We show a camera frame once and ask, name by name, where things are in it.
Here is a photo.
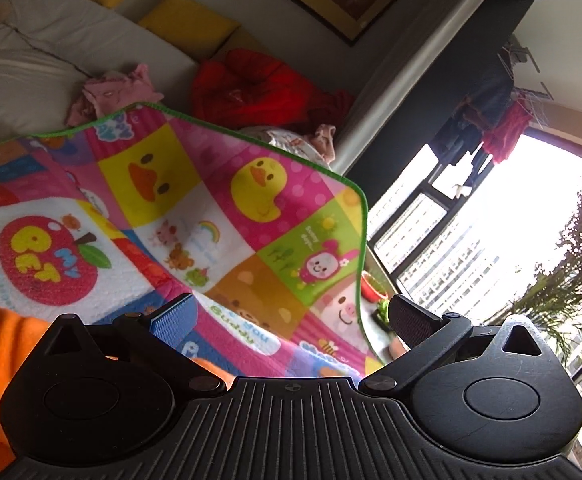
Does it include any small pink cloth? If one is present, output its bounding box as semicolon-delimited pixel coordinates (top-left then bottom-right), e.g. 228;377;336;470
263;124;337;169

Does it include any red cushion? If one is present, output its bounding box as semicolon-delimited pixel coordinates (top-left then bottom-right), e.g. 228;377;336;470
190;48;355;134

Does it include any pink baby garment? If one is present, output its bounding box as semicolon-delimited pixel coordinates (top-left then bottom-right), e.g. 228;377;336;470
65;64;164;128

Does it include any colourful cartoon play mat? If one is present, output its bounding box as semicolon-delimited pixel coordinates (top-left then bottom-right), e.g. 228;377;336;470
0;104;379;379

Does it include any yellow cushion right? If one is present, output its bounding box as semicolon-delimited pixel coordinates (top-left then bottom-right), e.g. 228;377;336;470
138;0;240;61

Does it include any white sofa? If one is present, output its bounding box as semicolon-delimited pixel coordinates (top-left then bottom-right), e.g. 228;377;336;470
0;0;198;141

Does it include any red plant pot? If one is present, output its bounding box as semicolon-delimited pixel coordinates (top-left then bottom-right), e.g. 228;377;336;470
361;271;389;304

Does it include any hanging red laundry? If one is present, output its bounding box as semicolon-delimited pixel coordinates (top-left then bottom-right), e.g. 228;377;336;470
482;101;532;164

